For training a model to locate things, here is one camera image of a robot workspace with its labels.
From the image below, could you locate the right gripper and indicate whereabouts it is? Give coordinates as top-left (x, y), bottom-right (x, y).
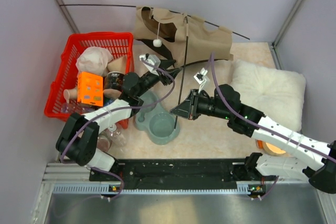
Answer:
top-left (171, 89), bottom-right (231, 120)

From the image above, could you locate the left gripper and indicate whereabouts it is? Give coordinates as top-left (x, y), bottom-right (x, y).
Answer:
top-left (135, 60), bottom-right (182, 98)

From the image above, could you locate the beige fabric pet tent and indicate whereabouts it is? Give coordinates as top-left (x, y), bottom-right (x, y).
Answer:
top-left (132, 6), bottom-right (234, 67)

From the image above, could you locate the black tent pole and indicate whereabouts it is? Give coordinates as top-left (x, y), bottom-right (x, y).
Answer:
top-left (59, 4), bottom-right (250, 40)
top-left (174, 15), bottom-right (189, 130)

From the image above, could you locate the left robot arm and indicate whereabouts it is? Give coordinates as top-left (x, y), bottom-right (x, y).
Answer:
top-left (56, 60), bottom-right (182, 180)

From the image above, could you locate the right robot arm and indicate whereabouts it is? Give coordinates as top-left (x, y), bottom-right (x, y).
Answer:
top-left (170, 84), bottom-right (335, 194)

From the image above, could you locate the grey-green double pet bowl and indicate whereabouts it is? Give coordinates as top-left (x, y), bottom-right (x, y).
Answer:
top-left (135, 102), bottom-right (180, 145)

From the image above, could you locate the white pompom toy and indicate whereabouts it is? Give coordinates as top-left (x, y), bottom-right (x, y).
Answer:
top-left (153, 22), bottom-right (162, 48)

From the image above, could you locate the brown paper cone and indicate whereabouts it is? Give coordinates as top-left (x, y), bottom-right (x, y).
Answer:
top-left (107, 56), bottom-right (127, 74)

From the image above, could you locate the red plastic basket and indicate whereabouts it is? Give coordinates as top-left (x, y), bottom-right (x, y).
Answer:
top-left (44, 31), bottom-right (134, 121)

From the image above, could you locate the black instant noodle cup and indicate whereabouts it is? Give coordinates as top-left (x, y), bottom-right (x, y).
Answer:
top-left (103, 71), bottom-right (125, 91)

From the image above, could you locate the pink white plastic bag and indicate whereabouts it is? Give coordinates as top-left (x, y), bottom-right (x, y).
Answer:
top-left (76, 47), bottom-right (113, 77)

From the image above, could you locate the clear plastic bottle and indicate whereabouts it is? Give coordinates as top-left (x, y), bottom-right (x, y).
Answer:
top-left (106, 124), bottom-right (126, 147)

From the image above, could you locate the orange cardboard box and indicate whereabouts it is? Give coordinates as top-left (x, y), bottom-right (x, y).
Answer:
top-left (77, 72), bottom-right (103, 107)

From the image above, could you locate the steel bowl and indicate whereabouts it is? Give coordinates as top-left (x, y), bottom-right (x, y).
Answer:
top-left (97, 132), bottom-right (112, 152)

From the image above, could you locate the white fluffy cushion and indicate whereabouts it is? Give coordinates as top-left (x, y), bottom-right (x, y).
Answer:
top-left (230, 60), bottom-right (306, 132)

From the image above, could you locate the beige paper cup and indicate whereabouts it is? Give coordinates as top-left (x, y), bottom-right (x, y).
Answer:
top-left (63, 87), bottom-right (78, 103)

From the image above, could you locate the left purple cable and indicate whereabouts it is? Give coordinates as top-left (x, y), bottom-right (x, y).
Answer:
top-left (59, 60), bottom-right (176, 163)

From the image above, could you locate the purple cable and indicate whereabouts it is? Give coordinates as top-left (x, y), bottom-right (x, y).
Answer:
top-left (59, 60), bottom-right (176, 163)
top-left (208, 51), bottom-right (336, 164)

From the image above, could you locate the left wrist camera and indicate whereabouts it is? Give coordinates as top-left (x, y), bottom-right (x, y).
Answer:
top-left (139, 54), bottom-right (161, 72)

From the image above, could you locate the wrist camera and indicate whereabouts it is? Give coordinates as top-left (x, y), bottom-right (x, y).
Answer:
top-left (139, 54), bottom-right (161, 72)
top-left (194, 68), bottom-right (209, 86)

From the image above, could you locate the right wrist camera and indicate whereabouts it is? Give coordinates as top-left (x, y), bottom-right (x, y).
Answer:
top-left (194, 68), bottom-right (209, 86)

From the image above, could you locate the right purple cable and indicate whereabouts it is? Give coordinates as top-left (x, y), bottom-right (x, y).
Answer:
top-left (208, 51), bottom-right (336, 164)

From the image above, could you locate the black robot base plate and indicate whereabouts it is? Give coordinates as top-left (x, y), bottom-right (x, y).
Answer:
top-left (89, 158), bottom-right (275, 190)

